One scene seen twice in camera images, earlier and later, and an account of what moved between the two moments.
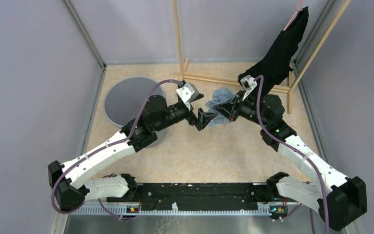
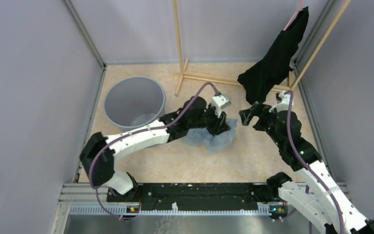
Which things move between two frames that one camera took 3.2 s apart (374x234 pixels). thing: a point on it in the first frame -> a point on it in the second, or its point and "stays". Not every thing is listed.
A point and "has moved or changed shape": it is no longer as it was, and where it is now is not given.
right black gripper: (232, 108) -> (247, 114)
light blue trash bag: (220, 95) has moved or changed shape
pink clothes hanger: (299, 9) stays
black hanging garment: (276, 62) stays
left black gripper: (204, 118) -> (220, 124)
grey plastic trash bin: (124, 99) stays
